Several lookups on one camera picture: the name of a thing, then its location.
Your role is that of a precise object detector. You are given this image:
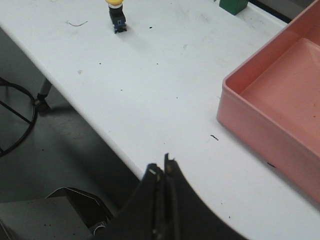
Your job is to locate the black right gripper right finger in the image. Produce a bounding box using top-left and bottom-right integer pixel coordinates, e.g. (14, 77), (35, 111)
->
(163, 153), (245, 240)

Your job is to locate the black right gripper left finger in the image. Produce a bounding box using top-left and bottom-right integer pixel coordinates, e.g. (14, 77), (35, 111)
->
(93, 163), (162, 240)

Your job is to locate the yellow push button switch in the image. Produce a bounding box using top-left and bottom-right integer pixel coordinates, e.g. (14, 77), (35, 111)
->
(105, 0), (127, 34)

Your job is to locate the grey metal box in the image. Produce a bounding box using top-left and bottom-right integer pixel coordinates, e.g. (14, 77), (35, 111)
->
(0, 187), (114, 240)

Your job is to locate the pink plastic bin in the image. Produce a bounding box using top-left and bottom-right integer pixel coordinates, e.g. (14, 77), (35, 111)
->
(217, 0), (320, 201)

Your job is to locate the table leg with caster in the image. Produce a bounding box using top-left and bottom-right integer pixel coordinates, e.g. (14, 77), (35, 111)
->
(33, 79), (52, 112)

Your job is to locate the green wooden cube right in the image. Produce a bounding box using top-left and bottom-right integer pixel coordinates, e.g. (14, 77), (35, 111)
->
(219, 0), (249, 16)

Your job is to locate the grey stone counter ledge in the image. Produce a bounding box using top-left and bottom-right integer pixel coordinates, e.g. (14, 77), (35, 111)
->
(249, 0), (314, 24)

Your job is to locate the black stool ring base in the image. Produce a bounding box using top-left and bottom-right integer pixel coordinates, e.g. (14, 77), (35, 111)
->
(0, 77), (38, 157)

